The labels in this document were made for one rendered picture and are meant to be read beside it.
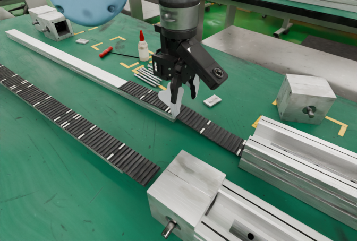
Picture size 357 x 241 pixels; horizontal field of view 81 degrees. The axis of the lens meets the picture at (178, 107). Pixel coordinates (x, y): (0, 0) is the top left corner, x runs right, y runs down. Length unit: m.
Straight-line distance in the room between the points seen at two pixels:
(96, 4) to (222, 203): 0.34
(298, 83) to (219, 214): 0.39
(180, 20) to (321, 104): 0.41
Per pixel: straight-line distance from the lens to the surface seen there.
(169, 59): 0.45
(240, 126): 0.59
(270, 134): 0.50
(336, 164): 0.52
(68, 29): 1.17
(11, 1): 2.37
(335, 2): 1.75
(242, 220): 0.41
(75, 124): 0.59
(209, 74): 0.41
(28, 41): 1.13
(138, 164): 0.46
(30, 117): 0.72
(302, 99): 0.61
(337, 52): 3.21
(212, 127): 0.55
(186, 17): 0.40
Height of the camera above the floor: 1.19
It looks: 42 degrees down
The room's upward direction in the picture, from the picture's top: straight up
